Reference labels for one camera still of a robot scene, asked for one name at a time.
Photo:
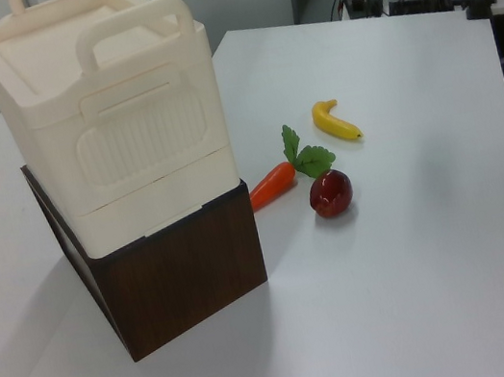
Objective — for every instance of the dark red toy apple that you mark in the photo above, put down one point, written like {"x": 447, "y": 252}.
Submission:
{"x": 331, "y": 194}

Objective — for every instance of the orange toy carrot green leaves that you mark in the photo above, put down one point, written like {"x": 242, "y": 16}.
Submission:
{"x": 275, "y": 183}

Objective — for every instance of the cream plastic storage cabinet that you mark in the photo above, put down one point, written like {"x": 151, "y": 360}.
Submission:
{"x": 135, "y": 136}

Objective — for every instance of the dark brown wooden box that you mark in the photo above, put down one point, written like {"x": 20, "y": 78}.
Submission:
{"x": 185, "y": 278}

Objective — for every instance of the yellow toy banana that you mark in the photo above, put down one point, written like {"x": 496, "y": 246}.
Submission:
{"x": 332, "y": 123}

